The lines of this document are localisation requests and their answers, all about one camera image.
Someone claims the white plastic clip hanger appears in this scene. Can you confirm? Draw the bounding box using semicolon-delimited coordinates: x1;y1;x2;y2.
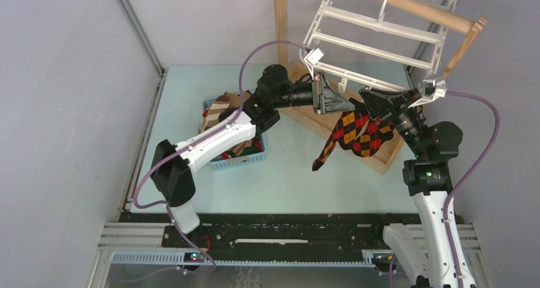
303;0;448;90

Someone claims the red black argyle sock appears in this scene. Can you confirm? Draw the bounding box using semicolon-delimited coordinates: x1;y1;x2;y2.
332;98;394;157

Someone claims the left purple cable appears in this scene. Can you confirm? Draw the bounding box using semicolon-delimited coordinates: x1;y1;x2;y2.
132;40;313;277

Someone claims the light blue perforated basket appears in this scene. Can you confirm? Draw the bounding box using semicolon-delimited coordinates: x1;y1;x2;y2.
202;99;266;169

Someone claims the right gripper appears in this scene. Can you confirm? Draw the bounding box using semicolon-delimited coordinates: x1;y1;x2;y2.
357;87;425;159

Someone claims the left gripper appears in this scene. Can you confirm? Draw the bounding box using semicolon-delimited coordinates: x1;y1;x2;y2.
272;72;353;114

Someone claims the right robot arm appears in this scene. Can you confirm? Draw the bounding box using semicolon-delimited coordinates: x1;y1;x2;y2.
359;89;476;287

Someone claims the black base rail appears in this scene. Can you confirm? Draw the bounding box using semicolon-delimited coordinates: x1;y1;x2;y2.
120;212;423;265

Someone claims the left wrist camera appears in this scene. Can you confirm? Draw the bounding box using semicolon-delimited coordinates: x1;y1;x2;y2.
303;48;324;78

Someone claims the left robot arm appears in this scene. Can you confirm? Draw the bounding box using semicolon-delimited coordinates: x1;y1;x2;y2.
150;64;355;248

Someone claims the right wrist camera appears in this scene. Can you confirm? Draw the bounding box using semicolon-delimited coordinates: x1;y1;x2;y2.
409;77;447;108

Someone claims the pile of socks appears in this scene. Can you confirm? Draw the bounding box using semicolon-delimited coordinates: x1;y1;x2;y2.
198;92;264;161

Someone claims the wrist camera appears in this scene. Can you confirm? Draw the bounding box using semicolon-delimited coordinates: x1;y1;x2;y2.
409;77;447;108
303;48;324;78

